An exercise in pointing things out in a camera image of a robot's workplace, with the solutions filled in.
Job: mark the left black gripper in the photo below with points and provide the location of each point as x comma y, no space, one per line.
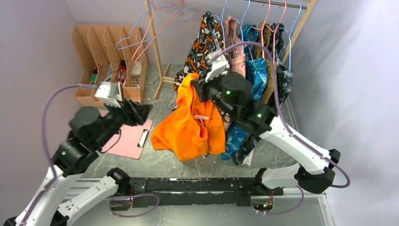
140,112

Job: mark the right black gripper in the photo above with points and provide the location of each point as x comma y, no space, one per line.
202,86

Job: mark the pink wire hanger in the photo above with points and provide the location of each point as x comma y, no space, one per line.
152,28

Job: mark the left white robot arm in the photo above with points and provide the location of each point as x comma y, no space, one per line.
89,133

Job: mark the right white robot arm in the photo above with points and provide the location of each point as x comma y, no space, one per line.
232,94

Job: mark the orange camouflage shorts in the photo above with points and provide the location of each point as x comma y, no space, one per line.
208,40

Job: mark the blue patterned shorts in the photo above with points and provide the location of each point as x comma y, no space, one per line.
239,143

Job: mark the brown shorts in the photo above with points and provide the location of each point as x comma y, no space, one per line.
267,96

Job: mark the pink clipboard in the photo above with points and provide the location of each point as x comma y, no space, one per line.
130,142

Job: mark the peach file organizer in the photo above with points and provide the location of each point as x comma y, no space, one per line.
101,48

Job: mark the wooden clothes rack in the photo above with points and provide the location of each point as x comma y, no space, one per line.
169,46

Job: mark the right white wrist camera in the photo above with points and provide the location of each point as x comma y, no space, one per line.
217,67

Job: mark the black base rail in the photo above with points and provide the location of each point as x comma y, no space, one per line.
197,191

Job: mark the blue wire hanger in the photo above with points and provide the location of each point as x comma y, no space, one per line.
120,46

